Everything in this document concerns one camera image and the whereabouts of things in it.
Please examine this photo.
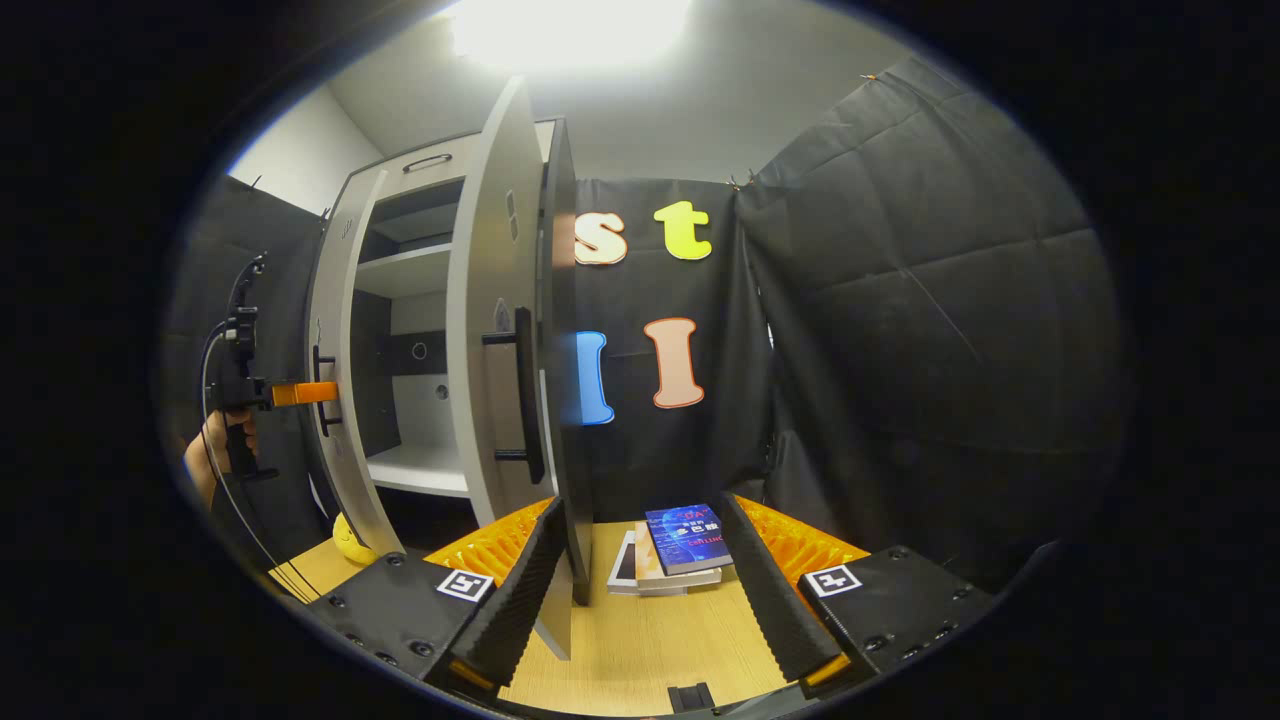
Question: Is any black backdrop cloth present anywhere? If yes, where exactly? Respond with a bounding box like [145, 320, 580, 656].
[160, 55, 1131, 591]

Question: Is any grey cabinet door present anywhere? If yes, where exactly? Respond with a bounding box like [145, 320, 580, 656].
[305, 170, 406, 556]
[445, 77, 591, 661]

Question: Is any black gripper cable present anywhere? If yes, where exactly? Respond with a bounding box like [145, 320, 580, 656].
[198, 320, 313, 603]

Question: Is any blue book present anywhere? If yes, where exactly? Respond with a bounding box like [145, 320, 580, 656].
[645, 503, 734, 577]

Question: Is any grey double-door shoe cabinet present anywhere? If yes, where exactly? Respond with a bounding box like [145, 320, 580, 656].
[325, 120, 561, 531]

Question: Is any white book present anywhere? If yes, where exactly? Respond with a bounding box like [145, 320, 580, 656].
[607, 530, 689, 598]

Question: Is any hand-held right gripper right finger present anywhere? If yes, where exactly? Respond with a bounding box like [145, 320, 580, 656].
[720, 492, 996, 701]

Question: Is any large ceiling light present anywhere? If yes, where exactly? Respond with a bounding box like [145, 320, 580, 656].
[450, 0, 693, 71]

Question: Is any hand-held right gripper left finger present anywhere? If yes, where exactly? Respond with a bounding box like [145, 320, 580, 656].
[305, 497, 568, 701]

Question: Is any yellow plush toy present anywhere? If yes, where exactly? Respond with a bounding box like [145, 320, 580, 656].
[332, 512, 381, 567]

